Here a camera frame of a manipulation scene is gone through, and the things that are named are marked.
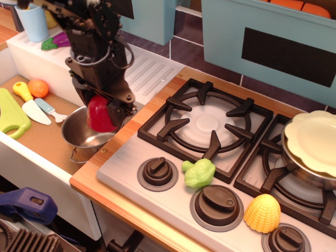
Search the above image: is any black burner grate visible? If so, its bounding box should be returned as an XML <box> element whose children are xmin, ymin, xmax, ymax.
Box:
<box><xmin>234</xmin><ymin>114</ymin><xmax>335</xmax><ymax>238</ymax></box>
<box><xmin>138</xmin><ymin>79</ymin><xmax>274</xmax><ymax>184</ymax></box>

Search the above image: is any left black stove knob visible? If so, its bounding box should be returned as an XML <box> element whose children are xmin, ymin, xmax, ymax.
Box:
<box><xmin>137</xmin><ymin>157</ymin><xmax>179</xmax><ymax>192</ymax></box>

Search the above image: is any yellow toy corn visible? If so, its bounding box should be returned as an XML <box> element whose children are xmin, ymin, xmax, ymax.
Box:
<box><xmin>244</xmin><ymin>194</ymin><xmax>281</xmax><ymax>234</ymax></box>

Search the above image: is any cream scalloped plate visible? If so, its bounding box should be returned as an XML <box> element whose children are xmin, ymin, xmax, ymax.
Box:
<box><xmin>284</xmin><ymin>110</ymin><xmax>335</xmax><ymax>177</ymax></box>

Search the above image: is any purple toy eggplant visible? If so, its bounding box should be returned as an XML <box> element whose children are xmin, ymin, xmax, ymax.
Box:
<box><xmin>41</xmin><ymin>32</ymin><xmax>70</xmax><ymax>51</ymax></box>

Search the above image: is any teal cabinet post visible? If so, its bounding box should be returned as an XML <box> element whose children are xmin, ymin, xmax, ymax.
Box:
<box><xmin>121</xmin><ymin>0</ymin><xmax>179</xmax><ymax>45</ymax></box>

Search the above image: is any yellow toy lemon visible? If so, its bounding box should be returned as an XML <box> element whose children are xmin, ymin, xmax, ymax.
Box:
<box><xmin>45</xmin><ymin>10</ymin><xmax>58</xmax><ymax>29</ymax></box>

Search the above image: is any blue handled toy fork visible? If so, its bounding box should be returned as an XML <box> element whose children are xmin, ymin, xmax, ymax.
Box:
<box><xmin>35</xmin><ymin>98</ymin><xmax>68</xmax><ymax>123</ymax></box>

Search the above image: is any blue clamp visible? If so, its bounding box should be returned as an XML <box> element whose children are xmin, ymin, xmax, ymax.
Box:
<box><xmin>1</xmin><ymin>187</ymin><xmax>58</xmax><ymax>225</ymax></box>

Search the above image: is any left black burner grate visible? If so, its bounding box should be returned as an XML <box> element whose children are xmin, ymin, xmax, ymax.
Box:
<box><xmin>138</xmin><ymin>79</ymin><xmax>274</xmax><ymax>184</ymax></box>

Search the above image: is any teal toy microwave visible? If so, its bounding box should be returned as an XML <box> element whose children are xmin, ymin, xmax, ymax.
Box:
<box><xmin>202</xmin><ymin>1</ymin><xmax>335</xmax><ymax>107</ymax></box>

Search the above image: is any red toy sweet potato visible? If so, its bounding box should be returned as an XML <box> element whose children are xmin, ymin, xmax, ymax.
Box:
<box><xmin>87</xmin><ymin>95</ymin><xmax>117</xmax><ymax>133</ymax></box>

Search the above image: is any white stove top panel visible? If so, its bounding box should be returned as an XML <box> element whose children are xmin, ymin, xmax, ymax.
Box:
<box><xmin>96</xmin><ymin>86</ymin><xmax>336</xmax><ymax>252</ymax></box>

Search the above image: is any green toy broccoli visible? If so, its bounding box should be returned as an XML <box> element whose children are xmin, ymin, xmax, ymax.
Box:
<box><xmin>182</xmin><ymin>158</ymin><xmax>216</xmax><ymax>188</ymax></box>

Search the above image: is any middle black stove knob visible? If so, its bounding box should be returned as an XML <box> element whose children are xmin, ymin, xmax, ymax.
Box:
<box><xmin>190</xmin><ymin>185</ymin><xmax>244</xmax><ymax>233</ymax></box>

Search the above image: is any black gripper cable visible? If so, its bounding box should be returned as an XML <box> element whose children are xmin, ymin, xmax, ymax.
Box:
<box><xmin>110</xmin><ymin>36</ymin><xmax>134</xmax><ymax>70</ymax></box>

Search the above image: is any black oven door handle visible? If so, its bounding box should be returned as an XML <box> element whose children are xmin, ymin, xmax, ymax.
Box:
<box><xmin>106</xmin><ymin>230</ymin><xmax>144</xmax><ymax>252</ymax></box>

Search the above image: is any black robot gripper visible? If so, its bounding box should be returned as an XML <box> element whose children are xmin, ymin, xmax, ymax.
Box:
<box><xmin>65</xmin><ymin>44</ymin><xmax>137</xmax><ymax>129</ymax></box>

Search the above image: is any black stove knob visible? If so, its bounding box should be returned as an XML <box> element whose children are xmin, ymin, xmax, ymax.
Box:
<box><xmin>190</xmin><ymin>185</ymin><xmax>244</xmax><ymax>233</ymax></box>
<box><xmin>137</xmin><ymin>157</ymin><xmax>179</xmax><ymax>192</ymax></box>
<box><xmin>261</xmin><ymin>223</ymin><xmax>312</xmax><ymax>252</ymax></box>

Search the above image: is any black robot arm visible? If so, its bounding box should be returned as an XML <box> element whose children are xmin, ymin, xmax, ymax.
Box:
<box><xmin>17</xmin><ymin>1</ymin><xmax>137</xmax><ymax>128</ymax></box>

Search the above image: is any right black burner grate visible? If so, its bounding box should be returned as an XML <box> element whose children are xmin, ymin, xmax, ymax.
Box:
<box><xmin>234</xmin><ymin>114</ymin><xmax>335</xmax><ymax>238</ymax></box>

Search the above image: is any green cutting board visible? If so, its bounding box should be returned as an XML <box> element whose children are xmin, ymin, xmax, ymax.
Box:
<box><xmin>1</xmin><ymin>88</ymin><xmax>32</xmax><ymax>140</ymax></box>

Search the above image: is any yellow handled toy knife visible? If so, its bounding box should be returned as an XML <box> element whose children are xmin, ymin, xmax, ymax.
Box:
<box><xmin>13</xmin><ymin>81</ymin><xmax>51</xmax><ymax>125</ymax></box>

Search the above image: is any right black stove knob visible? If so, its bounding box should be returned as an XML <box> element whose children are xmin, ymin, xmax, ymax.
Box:
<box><xmin>261</xmin><ymin>223</ymin><xmax>312</xmax><ymax>252</ymax></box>

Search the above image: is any orange toy fruit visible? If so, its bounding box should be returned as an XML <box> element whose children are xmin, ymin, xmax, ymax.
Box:
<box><xmin>28</xmin><ymin>79</ymin><xmax>49</xmax><ymax>98</ymax></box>

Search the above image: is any small steel pot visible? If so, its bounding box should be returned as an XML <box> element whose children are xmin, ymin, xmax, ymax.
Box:
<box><xmin>61</xmin><ymin>106</ymin><xmax>116</xmax><ymax>165</ymax></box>

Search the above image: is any steel pan on stove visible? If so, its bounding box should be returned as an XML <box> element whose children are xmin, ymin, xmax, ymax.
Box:
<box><xmin>281</xmin><ymin>120</ymin><xmax>335</xmax><ymax>191</ymax></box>

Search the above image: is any light blue cup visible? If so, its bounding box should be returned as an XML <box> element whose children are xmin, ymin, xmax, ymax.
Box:
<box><xmin>15</xmin><ymin>3</ymin><xmax>49</xmax><ymax>42</ymax></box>

